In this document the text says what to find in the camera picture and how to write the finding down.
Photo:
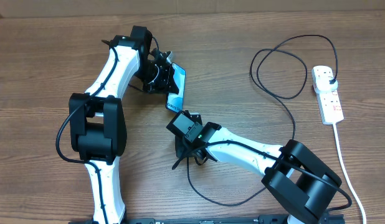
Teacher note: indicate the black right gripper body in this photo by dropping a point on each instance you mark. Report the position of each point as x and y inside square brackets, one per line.
[180, 148]

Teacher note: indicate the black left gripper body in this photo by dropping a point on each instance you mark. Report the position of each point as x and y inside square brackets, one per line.
[155, 79]

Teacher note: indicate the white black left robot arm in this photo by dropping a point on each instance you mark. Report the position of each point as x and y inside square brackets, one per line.
[97, 122]

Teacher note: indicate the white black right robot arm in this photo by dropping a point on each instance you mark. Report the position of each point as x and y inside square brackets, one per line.
[299, 180]

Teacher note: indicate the white charger plug adapter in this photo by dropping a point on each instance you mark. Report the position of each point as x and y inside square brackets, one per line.
[324, 84]

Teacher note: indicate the white power strip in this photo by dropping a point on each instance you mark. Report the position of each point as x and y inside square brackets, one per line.
[328, 103]

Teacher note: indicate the cardboard back panel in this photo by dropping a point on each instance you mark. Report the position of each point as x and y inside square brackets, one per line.
[69, 8]

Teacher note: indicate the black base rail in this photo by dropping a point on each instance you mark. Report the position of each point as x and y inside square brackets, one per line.
[261, 219]

